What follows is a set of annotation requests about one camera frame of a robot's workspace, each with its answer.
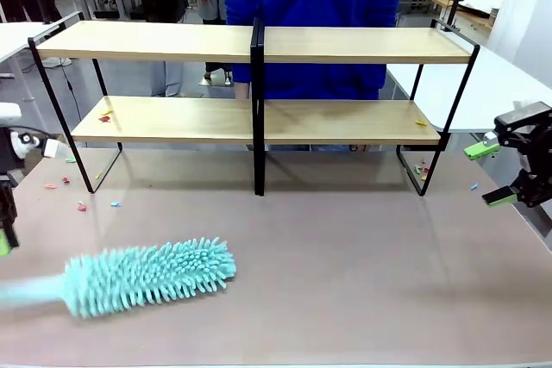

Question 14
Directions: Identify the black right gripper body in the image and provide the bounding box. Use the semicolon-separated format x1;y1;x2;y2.
520;143;552;180

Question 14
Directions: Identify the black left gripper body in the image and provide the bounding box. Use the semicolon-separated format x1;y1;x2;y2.
0;126;15;177

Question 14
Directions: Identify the teal chenille duster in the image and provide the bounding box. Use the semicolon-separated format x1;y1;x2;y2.
0;236;238;320

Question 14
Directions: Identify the wooden work table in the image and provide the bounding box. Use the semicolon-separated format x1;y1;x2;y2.
430;0;497;33

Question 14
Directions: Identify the wooden two-tier shelf unit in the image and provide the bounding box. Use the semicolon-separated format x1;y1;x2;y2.
28;18;260;196
256;17;481;196

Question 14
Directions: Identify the person in blue sweater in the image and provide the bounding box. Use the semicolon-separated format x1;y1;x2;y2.
224;0;403;153

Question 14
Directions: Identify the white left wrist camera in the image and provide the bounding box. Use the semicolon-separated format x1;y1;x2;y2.
10;129;66;160

